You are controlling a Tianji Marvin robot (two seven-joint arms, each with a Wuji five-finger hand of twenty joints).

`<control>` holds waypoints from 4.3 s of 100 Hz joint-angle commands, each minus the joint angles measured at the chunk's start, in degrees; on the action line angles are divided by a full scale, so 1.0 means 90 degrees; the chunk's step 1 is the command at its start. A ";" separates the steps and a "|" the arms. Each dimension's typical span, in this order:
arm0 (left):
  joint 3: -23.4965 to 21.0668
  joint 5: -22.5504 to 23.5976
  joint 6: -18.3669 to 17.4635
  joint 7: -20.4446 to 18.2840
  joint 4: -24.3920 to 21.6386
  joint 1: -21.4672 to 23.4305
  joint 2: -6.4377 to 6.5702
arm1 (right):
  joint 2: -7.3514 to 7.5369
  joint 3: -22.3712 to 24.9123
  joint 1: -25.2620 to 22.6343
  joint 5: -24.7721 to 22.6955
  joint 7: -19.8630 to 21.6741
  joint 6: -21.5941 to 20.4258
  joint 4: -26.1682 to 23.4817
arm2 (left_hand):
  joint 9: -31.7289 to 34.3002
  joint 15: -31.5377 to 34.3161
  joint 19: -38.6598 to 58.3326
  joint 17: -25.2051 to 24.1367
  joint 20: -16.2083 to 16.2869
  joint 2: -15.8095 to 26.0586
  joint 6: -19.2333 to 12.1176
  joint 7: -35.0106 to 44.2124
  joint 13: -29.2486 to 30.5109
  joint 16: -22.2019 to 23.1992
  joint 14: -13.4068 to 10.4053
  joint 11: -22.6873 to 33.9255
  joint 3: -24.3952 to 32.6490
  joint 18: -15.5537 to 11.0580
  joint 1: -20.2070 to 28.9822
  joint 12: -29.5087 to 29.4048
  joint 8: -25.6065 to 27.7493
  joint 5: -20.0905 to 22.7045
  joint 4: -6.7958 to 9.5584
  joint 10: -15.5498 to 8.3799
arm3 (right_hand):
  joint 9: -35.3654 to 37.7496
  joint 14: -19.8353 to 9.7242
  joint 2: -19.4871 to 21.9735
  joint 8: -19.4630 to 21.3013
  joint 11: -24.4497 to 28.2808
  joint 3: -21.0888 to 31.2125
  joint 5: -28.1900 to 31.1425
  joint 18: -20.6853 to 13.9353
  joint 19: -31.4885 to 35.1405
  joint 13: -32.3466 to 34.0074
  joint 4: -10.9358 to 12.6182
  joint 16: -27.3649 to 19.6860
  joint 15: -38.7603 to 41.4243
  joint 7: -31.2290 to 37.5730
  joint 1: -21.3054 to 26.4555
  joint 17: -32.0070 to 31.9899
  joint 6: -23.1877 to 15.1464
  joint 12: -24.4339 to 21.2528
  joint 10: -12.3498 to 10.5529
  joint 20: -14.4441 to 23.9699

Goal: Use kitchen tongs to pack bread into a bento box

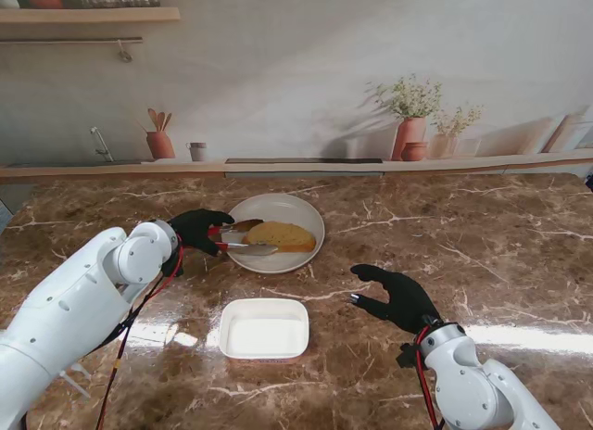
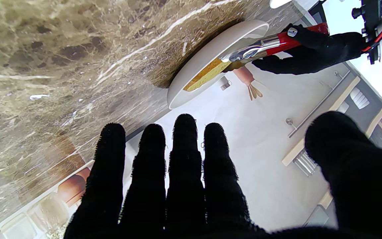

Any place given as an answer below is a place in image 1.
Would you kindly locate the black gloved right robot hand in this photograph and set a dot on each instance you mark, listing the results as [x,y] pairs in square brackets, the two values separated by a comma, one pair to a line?
[412,305]

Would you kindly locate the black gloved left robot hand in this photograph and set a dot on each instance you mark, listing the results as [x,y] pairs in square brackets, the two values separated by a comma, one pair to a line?
[194,228]

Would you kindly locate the brown bread slice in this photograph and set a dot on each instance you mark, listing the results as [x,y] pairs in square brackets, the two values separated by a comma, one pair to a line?
[282,235]

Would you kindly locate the white bento box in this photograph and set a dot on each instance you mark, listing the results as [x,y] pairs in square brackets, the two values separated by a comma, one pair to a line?
[264,335]

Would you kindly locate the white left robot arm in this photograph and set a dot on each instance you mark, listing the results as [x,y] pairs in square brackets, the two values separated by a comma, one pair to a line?
[69,300]

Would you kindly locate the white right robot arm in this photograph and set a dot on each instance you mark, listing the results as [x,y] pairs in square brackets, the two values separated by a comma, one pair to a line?
[463,383]

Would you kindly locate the printed kitchen backdrop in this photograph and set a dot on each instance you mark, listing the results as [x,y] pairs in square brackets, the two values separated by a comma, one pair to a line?
[278,78]

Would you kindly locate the round white plate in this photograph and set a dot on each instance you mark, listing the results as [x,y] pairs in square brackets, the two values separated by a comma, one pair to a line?
[282,207]

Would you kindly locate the black backdrop stand clamp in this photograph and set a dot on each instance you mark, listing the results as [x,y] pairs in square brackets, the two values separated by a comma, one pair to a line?
[589,182]

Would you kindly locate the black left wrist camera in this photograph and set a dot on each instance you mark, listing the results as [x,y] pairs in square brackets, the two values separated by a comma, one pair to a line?
[172,268]

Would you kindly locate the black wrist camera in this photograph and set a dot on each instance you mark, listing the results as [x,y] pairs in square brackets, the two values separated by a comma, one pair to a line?
[407,356]
[172,268]

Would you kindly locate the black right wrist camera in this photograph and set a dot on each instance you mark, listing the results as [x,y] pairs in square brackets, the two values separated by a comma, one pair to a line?
[407,356]

